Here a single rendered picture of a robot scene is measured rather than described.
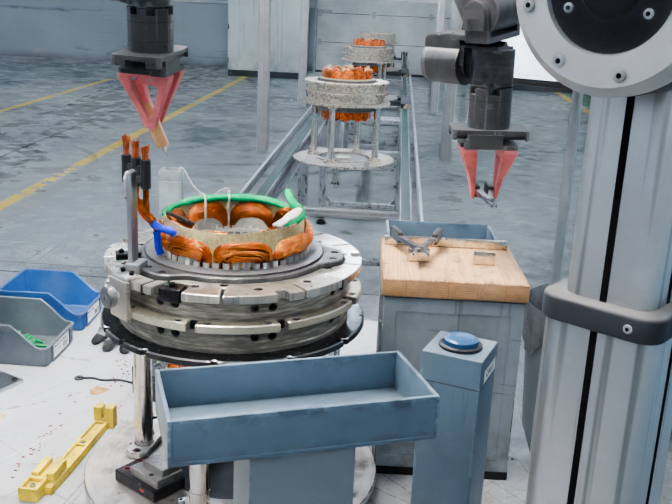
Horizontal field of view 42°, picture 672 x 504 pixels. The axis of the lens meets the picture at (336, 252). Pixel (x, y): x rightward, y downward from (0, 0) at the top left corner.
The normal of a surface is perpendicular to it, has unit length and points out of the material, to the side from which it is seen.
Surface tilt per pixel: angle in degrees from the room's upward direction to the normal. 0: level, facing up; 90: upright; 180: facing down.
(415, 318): 90
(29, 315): 87
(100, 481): 0
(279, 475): 90
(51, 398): 0
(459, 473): 90
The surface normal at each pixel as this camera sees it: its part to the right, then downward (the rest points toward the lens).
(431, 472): -0.41, 0.25
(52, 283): -0.05, 0.23
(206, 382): 0.29, 0.29
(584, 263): -0.66, 0.19
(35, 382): 0.04, -0.96
